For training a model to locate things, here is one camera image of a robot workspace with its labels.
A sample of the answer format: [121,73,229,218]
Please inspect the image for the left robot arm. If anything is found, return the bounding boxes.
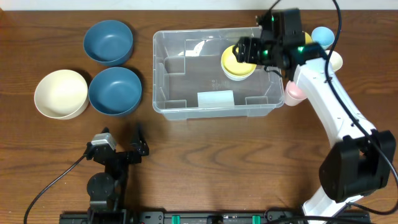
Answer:
[83,125,149,224]

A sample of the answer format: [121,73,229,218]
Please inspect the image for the large cream bowl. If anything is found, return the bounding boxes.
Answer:
[34,70,89,119]

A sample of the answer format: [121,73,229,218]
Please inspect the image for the left black cable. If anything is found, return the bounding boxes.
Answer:
[23,154,88,224]

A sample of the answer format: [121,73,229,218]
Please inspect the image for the far yellow cup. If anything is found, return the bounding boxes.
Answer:
[304,32,313,44]

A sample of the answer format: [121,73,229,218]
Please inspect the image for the far blue bowl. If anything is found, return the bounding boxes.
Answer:
[83,20,134,67]

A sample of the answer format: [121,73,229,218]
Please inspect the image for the blue bowl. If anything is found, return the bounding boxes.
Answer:
[83,20,134,67]
[88,67,142,116]

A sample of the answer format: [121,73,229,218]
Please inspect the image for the right black cable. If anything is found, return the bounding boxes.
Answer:
[266,0,398,218]

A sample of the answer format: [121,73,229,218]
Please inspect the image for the cream cup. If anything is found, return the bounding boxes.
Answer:
[329,51,343,72]

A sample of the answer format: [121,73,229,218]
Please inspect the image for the black cable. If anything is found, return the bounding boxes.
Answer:
[266,0,398,218]
[23,154,88,224]

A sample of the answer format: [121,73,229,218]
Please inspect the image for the pink cup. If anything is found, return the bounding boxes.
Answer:
[284,81,307,106]

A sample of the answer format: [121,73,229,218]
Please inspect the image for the small white bowl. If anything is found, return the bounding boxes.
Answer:
[221,67,254,82]

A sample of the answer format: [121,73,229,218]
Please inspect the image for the light blue cup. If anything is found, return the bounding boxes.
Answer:
[311,27,335,50]

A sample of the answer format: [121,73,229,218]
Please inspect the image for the small yellow bowl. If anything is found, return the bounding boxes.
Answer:
[221,45,257,75]

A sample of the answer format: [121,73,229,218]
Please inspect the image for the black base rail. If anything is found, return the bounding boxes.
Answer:
[58,210,371,224]

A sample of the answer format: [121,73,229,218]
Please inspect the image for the clear plastic storage container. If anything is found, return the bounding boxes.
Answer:
[152,27,284,120]

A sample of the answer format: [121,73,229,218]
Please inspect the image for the near blue bowl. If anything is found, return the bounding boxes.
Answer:
[88,67,142,116]

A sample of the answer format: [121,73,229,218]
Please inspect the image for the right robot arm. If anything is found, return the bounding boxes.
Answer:
[233,37,397,223]

